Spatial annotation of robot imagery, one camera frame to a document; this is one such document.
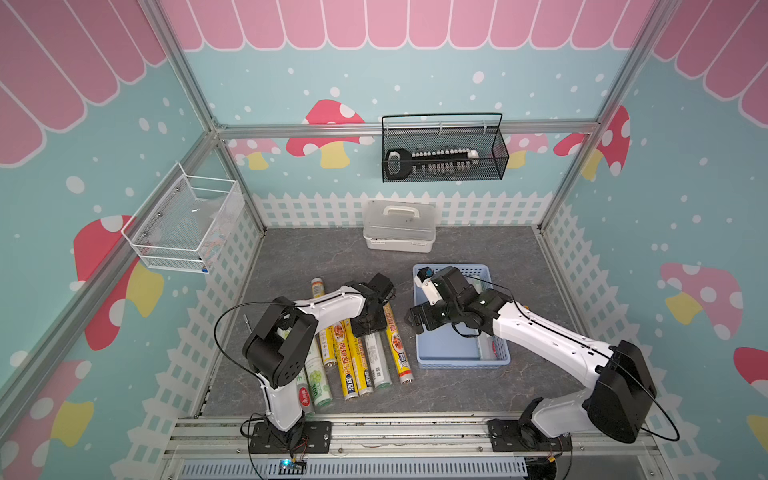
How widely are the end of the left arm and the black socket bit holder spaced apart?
1.08ft

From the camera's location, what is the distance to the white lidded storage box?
3.56 feet

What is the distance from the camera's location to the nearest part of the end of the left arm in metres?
0.70

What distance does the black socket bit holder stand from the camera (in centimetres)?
89
